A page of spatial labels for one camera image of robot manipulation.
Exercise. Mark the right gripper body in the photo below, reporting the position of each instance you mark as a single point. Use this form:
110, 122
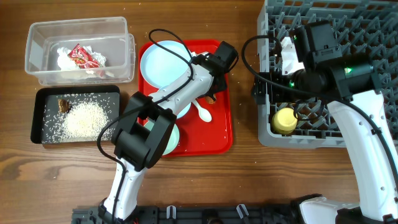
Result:
261, 88

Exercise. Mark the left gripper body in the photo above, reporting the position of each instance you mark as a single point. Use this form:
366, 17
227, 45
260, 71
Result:
223, 84

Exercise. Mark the yellow plastic cup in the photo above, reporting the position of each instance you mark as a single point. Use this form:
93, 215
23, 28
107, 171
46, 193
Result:
284, 121

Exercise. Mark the light blue bowl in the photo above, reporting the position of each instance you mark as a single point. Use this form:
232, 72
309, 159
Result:
185, 110

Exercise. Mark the green bowl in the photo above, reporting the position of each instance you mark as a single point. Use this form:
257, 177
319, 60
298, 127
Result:
173, 140

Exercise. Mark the red snack wrapper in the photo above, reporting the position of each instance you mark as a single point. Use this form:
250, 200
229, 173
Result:
85, 58

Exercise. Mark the white rice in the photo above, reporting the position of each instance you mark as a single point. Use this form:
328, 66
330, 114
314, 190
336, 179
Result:
88, 115

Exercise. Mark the white tissue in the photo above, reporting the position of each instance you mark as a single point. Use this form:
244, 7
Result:
67, 64

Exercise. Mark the brown food scrap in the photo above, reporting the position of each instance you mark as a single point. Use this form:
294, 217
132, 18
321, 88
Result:
63, 106

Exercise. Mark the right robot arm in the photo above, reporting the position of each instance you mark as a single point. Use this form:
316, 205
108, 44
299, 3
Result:
350, 86

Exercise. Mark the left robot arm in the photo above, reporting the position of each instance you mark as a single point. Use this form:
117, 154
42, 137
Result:
136, 148

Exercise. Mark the grey dishwasher rack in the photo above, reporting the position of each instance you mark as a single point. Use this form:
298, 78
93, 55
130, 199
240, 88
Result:
360, 27

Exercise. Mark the white plastic spoon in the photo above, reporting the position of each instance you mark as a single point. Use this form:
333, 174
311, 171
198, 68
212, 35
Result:
203, 113

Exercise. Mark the light blue plate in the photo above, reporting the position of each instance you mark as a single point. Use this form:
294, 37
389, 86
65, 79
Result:
160, 68

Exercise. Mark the red serving tray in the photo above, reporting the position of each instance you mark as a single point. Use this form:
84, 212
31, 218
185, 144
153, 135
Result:
198, 138

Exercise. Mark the clear plastic bin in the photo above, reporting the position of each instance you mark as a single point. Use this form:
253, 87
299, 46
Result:
106, 35

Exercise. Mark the black plastic tray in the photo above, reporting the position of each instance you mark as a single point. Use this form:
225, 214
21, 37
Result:
43, 93

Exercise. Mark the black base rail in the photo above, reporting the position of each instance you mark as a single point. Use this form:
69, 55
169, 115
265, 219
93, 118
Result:
278, 213

